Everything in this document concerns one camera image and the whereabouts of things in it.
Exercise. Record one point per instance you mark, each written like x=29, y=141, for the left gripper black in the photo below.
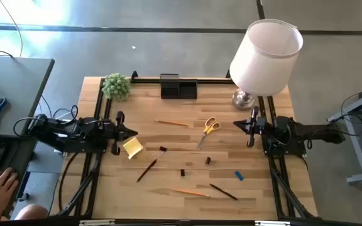
x=112, y=130

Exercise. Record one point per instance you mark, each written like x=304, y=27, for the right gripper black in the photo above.
x=256, y=125

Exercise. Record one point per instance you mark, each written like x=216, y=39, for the yellow sticky note pad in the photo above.
x=133, y=147

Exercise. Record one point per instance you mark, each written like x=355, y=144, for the black binder clip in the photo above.
x=182, y=172
x=162, y=149

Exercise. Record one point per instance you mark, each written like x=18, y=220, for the plain black pen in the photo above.
x=146, y=170

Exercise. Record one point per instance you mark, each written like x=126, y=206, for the orange pencil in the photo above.
x=171, y=122
x=190, y=192

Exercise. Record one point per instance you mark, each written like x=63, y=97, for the small blue binder clip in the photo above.
x=207, y=160

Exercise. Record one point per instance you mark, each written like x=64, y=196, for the black pen with white print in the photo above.
x=223, y=191

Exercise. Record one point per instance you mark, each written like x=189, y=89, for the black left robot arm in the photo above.
x=74, y=132

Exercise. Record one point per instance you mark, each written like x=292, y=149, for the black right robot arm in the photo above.
x=294, y=132

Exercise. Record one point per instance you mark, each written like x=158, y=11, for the black mesh desk organizer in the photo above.
x=178, y=89

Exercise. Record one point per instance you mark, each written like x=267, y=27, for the green succulent in white pot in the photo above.
x=116, y=86

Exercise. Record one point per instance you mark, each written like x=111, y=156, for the blue eraser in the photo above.
x=239, y=175

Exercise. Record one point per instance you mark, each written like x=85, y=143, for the white shade silver table lamp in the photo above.
x=262, y=56

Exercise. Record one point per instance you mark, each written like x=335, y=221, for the grey desk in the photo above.
x=17, y=81

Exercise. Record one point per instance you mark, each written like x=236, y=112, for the person's leg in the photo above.
x=31, y=213

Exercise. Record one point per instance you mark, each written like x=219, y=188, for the black aluminium table frame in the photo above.
x=149, y=80

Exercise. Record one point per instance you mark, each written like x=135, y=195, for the silver frame bracket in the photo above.
x=272, y=223
x=96, y=222

